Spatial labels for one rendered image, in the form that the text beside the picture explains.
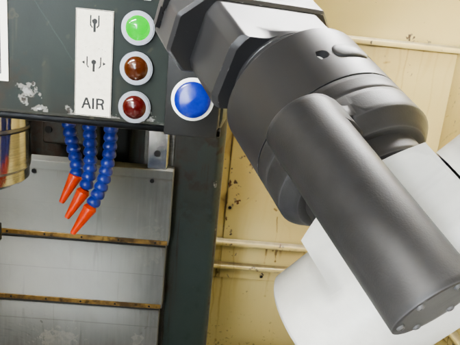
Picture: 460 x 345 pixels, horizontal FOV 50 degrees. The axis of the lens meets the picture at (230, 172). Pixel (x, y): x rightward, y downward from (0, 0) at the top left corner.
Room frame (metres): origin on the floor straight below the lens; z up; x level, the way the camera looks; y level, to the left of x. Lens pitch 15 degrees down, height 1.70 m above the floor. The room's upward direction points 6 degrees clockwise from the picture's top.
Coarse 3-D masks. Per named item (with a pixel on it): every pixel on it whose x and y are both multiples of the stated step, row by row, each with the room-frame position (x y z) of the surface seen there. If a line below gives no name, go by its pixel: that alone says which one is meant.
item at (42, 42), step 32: (32, 0) 0.41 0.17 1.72; (64, 0) 0.41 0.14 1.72; (96, 0) 0.41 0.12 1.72; (128, 0) 0.41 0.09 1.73; (32, 32) 0.41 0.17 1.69; (64, 32) 0.41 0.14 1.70; (32, 64) 0.41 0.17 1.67; (64, 64) 0.41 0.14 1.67; (160, 64) 0.41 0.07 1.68; (0, 96) 0.41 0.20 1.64; (32, 96) 0.41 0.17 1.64; (64, 96) 0.41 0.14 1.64; (160, 96) 0.41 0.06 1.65; (128, 128) 0.42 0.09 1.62; (160, 128) 0.42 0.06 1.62
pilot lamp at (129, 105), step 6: (132, 96) 0.41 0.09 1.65; (126, 102) 0.41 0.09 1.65; (132, 102) 0.40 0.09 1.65; (138, 102) 0.41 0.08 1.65; (126, 108) 0.41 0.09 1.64; (132, 108) 0.40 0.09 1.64; (138, 108) 0.41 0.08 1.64; (144, 108) 0.41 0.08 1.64; (126, 114) 0.41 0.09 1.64; (132, 114) 0.41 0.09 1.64; (138, 114) 0.41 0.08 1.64
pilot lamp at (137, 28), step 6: (132, 18) 0.41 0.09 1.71; (138, 18) 0.41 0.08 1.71; (144, 18) 0.41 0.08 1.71; (126, 24) 0.41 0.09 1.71; (132, 24) 0.40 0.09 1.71; (138, 24) 0.40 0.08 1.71; (144, 24) 0.41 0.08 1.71; (126, 30) 0.41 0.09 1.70; (132, 30) 0.40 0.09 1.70; (138, 30) 0.40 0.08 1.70; (144, 30) 0.41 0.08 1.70; (132, 36) 0.41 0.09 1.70; (138, 36) 0.41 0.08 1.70; (144, 36) 0.41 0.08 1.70
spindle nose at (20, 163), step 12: (0, 120) 0.56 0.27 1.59; (12, 120) 0.58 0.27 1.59; (24, 120) 0.60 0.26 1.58; (0, 132) 0.56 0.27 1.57; (12, 132) 0.58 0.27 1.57; (24, 132) 0.60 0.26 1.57; (0, 144) 0.56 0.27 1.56; (12, 144) 0.58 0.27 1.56; (24, 144) 0.60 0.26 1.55; (0, 156) 0.56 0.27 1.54; (12, 156) 0.58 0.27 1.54; (24, 156) 0.60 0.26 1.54; (0, 168) 0.56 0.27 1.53; (12, 168) 0.58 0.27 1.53; (24, 168) 0.60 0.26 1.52; (0, 180) 0.56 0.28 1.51; (12, 180) 0.58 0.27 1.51; (24, 180) 0.61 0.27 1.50
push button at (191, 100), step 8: (184, 88) 0.40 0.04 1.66; (192, 88) 0.40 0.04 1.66; (200, 88) 0.41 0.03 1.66; (176, 96) 0.41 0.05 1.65; (184, 96) 0.40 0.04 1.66; (192, 96) 0.40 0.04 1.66; (200, 96) 0.40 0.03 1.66; (208, 96) 0.41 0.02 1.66; (176, 104) 0.41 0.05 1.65; (184, 104) 0.40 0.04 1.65; (192, 104) 0.40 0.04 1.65; (200, 104) 0.40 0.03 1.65; (208, 104) 0.41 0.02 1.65; (184, 112) 0.41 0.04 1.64; (192, 112) 0.40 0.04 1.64; (200, 112) 0.41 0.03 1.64
